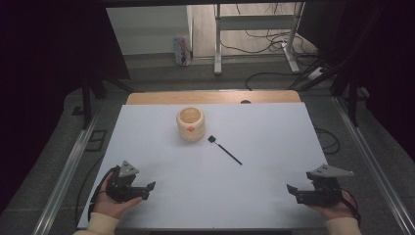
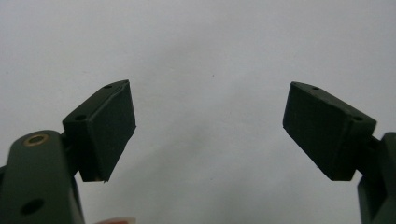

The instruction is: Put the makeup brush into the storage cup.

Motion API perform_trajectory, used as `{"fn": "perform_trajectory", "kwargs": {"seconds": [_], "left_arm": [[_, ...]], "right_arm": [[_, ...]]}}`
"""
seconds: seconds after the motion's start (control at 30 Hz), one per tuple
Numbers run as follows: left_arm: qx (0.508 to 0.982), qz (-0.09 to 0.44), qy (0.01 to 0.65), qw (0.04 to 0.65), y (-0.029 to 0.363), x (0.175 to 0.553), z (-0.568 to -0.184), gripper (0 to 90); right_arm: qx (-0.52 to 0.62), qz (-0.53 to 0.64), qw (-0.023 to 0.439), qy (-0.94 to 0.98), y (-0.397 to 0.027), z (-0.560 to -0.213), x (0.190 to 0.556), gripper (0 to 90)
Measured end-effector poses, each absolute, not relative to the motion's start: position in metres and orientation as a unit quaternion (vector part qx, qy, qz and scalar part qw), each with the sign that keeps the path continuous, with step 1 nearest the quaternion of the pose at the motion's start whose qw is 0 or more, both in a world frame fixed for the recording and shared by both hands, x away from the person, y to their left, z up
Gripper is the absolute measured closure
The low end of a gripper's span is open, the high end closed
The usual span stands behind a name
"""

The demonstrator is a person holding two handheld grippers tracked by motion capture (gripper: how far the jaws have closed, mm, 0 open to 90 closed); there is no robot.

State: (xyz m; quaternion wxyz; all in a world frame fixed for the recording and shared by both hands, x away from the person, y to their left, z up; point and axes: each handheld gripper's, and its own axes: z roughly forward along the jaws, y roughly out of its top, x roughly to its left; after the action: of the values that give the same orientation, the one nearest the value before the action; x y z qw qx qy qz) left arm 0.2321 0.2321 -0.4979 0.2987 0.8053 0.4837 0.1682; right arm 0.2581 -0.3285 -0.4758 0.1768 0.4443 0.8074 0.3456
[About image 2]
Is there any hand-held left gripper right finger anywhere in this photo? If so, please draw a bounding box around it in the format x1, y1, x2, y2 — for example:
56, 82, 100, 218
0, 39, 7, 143
282, 81, 377, 182

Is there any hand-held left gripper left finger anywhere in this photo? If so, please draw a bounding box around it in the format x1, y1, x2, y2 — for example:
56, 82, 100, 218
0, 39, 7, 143
62, 79, 137, 183

